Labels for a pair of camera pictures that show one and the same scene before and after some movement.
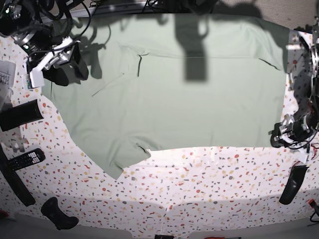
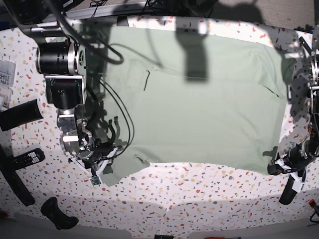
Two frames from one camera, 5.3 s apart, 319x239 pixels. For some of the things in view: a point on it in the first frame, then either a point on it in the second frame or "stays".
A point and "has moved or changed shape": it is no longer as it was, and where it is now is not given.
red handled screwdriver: [214, 237] stays
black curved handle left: [51, 210] stays
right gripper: [300, 127] → [297, 156]
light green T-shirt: [170, 81] has moved or changed shape
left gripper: [46, 53] → [94, 153]
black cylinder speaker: [20, 115] stays
